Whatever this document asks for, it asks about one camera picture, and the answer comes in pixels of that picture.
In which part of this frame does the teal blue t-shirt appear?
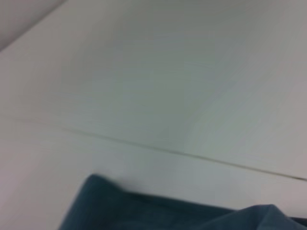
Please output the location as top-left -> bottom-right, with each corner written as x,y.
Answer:
57,173 -> 307,230

